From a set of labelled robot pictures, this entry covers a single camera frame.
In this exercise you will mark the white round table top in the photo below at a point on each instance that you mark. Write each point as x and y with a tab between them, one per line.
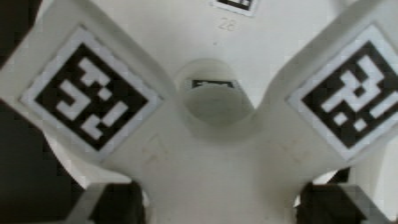
312	49

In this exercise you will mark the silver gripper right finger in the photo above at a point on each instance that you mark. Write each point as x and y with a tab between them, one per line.
337	204

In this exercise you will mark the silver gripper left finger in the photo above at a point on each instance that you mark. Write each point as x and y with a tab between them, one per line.
109	205

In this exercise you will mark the white cylindrical table leg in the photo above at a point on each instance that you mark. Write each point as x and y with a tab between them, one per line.
214	96

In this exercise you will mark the white cross-shaped table base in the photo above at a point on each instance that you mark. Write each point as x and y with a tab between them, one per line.
88	87

